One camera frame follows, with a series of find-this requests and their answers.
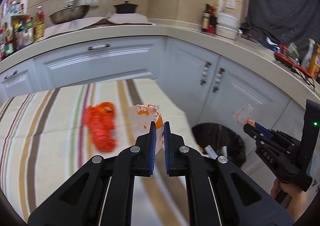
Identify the white spice rack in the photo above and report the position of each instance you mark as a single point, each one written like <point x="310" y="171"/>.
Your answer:
<point x="16" y="32"/>

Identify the black trash bin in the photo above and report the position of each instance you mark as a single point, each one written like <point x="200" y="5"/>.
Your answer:
<point x="218" y="136"/>

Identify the beige stove cover cloth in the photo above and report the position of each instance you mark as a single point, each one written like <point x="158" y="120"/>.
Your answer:
<point x="109" y="19"/>

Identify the clear orange printed wrapper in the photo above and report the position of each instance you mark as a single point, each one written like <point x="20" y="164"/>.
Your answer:
<point x="141" y="116"/>

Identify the cooking oil bottle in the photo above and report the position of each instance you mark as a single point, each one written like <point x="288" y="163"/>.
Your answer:
<point x="39" y="23"/>

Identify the steel wok pan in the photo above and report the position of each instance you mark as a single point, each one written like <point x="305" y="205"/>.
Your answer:
<point x="72" y="12"/>

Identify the white paper towel roll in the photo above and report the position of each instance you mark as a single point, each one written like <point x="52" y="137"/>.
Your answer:
<point x="24" y="4"/>

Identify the dark hanging cloth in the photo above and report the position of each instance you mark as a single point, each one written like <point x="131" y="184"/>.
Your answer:
<point x="283" y="22"/>

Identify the cabinet door handle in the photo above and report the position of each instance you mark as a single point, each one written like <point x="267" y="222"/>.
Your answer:
<point x="218" y="79"/>
<point x="205" y="73"/>

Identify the drawer handle left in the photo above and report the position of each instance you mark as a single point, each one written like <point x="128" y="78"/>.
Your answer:
<point x="10" y="75"/>

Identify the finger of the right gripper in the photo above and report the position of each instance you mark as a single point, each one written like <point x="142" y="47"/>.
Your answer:
<point x="262" y="144"/>
<point x="265" y="133"/>

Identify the striped tablecloth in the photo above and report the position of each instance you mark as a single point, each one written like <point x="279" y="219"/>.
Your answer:
<point x="44" y="139"/>

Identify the cabinet door handle left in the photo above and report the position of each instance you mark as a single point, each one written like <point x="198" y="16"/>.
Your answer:
<point x="205" y="73"/>

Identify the person hand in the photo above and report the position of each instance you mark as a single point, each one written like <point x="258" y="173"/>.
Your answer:
<point x="299" y="199"/>

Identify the cabinet door handle right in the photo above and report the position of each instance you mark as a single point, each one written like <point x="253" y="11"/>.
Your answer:
<point x="218" y="79"/>

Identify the dark sauce bottle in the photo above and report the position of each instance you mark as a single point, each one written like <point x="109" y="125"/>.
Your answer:
<point x="206" y="17"/>

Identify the stacked white bowls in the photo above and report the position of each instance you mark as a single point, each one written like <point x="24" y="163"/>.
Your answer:
<point x="227" y="26"/>

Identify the black clay pot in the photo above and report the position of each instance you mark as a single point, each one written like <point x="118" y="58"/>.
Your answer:
<point x="126" y="8"/>

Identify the orange bag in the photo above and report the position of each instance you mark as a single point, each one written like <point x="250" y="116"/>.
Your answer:
<point x="100" y="121"/>

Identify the white spray bottle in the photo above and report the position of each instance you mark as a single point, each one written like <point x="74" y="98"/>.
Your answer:
<point x="307" y="58"/>

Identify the drawer handle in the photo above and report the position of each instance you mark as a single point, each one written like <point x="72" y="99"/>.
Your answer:
<point x="98" y="47"/>
<point x="10" y="75"/>

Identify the red black tool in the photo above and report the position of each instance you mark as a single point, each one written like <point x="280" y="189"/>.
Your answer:
<point x="295" y="69"/>

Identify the wall power socket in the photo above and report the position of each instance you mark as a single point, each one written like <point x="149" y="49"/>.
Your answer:
<point x="230" y="4"/>

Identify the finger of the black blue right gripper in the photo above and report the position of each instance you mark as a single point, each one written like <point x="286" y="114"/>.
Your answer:
<point x="218" y="192"/>

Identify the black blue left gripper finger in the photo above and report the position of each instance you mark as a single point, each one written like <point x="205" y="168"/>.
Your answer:
<point x="101" y="191"/>

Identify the silver foil wrapper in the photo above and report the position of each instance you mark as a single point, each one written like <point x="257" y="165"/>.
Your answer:
<point x="224" y="151"/>

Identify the white tube package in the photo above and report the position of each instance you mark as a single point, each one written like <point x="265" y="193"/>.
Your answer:
<point x="210" y="152"/>

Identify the drawer handle center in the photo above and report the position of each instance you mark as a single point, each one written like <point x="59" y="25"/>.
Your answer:
<point x="98" y="47"/>

